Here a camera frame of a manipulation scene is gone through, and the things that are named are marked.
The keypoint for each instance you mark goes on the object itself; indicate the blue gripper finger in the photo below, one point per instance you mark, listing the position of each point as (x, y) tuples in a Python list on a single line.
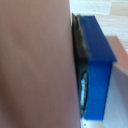
[(98, 73)]

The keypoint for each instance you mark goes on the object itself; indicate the pink mug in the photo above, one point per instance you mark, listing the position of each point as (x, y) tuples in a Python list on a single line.
[(33, 63)]

